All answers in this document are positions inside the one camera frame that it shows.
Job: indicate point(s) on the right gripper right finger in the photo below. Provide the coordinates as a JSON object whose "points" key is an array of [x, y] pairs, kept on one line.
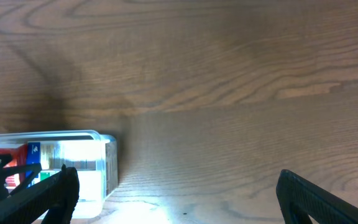
{"points": [[302, 202]]}

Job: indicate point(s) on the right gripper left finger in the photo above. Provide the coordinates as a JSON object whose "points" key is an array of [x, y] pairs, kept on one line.
{"points": [[55, 198]]}

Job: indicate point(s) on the blue fever patch box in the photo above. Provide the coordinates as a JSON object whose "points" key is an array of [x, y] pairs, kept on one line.
{"points": [[52, 155]]}

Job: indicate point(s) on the clear plastic container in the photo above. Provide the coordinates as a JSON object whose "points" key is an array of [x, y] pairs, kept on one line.
{"points": [[16, 144]]}

